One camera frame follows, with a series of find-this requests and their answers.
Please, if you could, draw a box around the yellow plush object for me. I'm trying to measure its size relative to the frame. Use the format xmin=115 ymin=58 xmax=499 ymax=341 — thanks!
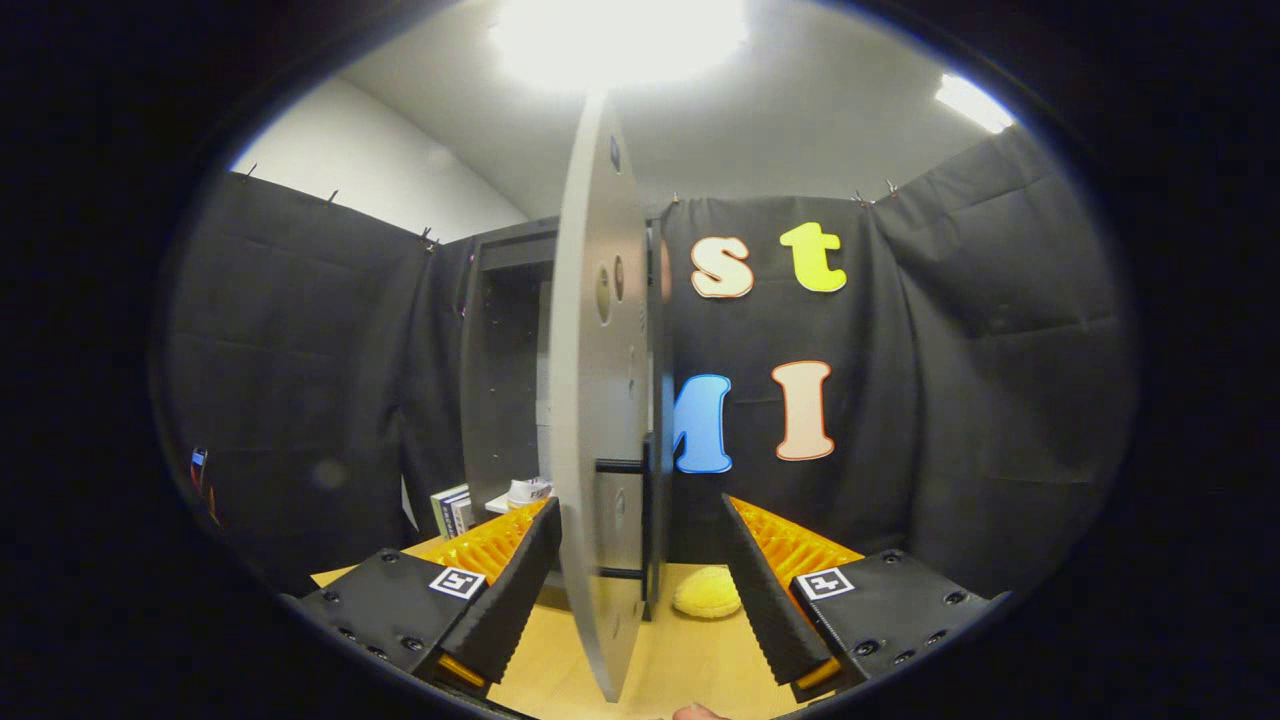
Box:
xmin=672 ymin=566 xmax=744 ymax=621

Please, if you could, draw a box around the small ceiling light strip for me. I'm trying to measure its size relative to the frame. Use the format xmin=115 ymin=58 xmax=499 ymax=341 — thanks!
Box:
xmin=935 ymin=73 xmax=1016 ymax=135

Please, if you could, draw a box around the black backdrop cloth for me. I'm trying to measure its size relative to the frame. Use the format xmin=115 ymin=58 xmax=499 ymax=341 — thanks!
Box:
xmin=160 ymin=125 xmax=1136 ymax=601

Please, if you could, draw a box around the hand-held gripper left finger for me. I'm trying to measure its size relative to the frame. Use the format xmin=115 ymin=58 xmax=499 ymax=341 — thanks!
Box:
xmin=285 ymin=497 xmax=563 ymax=701

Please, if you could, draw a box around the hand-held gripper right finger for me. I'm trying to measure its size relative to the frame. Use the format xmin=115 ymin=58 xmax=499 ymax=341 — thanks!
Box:
xmin=720 ymin=493 xmax=1013 ymax=704

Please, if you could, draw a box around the beige shoe cabinet door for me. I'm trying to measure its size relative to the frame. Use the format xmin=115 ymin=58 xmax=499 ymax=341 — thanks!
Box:
xmin=548 ymin=88 xmax=661 ymax=704

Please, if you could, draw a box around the dark grey shoe cabinet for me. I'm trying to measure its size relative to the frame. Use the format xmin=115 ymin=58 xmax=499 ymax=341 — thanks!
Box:
xmin=458 ymin=215 xmax=676 ymax=601

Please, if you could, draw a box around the large ceiling light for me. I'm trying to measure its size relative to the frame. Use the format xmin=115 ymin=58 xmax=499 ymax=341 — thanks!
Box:
xmin=490 ymin=0 xmax=751 ymax=93

